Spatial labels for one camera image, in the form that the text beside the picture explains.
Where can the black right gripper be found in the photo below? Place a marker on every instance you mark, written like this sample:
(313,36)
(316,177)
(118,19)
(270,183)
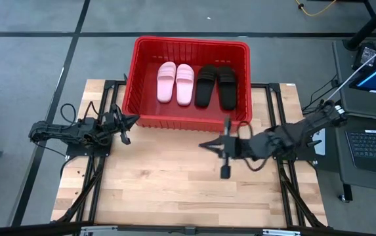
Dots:
(232,147)

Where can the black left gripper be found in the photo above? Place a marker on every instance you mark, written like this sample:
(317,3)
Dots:
(117,124)

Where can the pink slide sandal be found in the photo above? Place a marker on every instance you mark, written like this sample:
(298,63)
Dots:
(166,82)
(185,85)

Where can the black slide sandal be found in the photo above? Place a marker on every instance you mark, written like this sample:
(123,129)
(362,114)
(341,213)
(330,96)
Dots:
(227,90)
(205,86)

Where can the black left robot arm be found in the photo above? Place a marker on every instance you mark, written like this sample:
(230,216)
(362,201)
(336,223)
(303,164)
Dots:
(59,131)

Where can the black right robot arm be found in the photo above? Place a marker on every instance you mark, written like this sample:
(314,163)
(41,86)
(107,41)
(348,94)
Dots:
(305,126)

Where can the red plastic bin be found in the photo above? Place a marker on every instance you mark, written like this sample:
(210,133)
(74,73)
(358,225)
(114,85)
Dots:
(181,118)

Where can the white label card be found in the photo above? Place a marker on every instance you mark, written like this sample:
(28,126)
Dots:
(320,147)

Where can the black cart caster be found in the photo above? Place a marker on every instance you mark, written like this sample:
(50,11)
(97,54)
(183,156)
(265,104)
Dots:
(346,196)

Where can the grey equipment cart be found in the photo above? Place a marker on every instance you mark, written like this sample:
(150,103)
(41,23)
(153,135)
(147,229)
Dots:
(355,105)

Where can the black crossbar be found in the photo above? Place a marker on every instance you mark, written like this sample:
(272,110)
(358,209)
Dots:
(27,229)

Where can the black laptop keyboard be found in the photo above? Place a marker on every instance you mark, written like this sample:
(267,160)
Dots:
(374,147)

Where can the black power adapter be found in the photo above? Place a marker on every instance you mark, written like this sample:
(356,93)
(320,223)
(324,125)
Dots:
(366,54)

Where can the black stand leg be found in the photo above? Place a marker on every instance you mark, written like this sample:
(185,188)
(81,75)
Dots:
(368,26)

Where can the silver metal bracket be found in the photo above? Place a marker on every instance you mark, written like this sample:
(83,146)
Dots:
(281,232)
(99,230)

